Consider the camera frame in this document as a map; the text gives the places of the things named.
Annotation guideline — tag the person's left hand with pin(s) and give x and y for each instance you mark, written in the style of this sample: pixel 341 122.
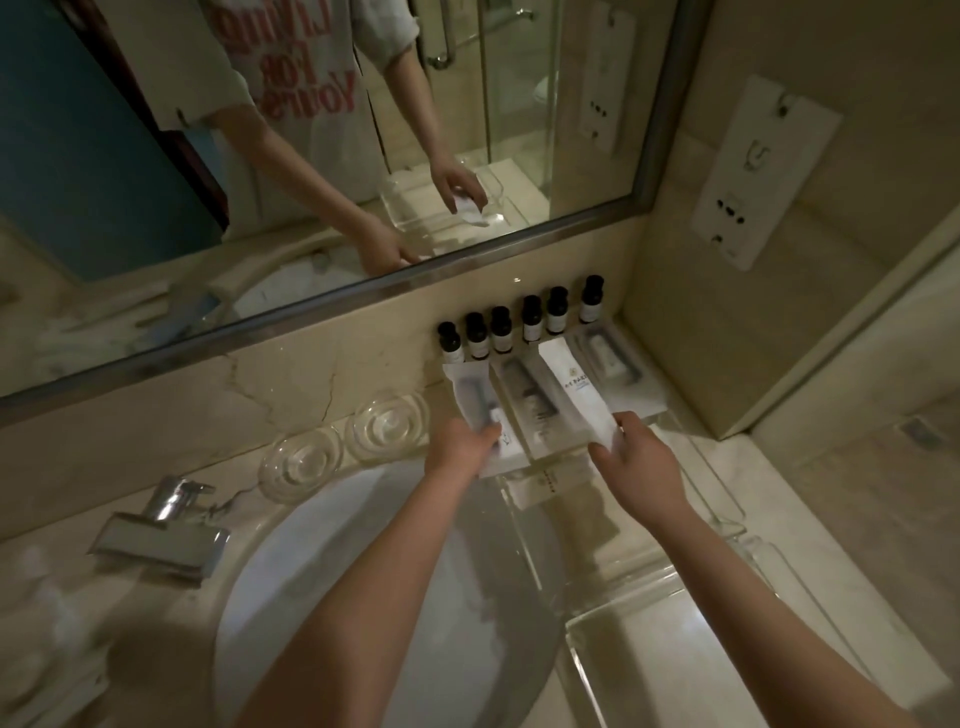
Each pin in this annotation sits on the person's left hand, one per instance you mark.
pixel 457 448

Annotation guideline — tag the person's right hand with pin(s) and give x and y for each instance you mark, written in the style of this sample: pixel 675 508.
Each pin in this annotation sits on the person's right hand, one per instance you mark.
pixel 641 472

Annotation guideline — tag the clear glass dish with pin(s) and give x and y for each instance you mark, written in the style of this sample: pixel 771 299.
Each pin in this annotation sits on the clear glass dish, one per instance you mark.
pixel 386 424
pixel 300 461

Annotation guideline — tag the white toothpaste tube packet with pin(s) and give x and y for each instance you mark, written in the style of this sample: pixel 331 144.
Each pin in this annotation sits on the white toothpaste tube packet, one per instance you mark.
pixel 547 484

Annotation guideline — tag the pile of white amenity packets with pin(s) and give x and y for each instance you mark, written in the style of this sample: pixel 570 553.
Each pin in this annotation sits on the pile of white amenity packets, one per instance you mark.
pixel 45 645

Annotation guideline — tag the person's left forearm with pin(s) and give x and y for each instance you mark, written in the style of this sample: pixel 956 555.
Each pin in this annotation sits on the person's left forearm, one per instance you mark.
pixel 375 600

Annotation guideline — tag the person's right forearm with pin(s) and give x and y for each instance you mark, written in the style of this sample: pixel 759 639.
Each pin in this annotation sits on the person's right forearm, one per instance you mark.
pixel 750 600

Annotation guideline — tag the white sink basin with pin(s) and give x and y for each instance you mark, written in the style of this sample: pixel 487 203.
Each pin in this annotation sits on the white sink basin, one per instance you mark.
pixel 300 570

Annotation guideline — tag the square floor drain grate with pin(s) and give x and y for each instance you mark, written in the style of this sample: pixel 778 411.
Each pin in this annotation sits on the square floor drain grate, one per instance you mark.
pixel 919 433

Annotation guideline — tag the chrome faucet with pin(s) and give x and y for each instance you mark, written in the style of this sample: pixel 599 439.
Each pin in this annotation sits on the chrome faucet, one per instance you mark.
pixel 161 529

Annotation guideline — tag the white wall socket panel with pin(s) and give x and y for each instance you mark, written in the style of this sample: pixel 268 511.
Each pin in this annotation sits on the white wall socket panel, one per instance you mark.
pixel 757 172

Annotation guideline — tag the metal framed wall mirror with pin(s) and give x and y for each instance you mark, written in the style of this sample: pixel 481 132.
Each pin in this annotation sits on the metal framed wall mirror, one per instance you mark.
pixel 75 187

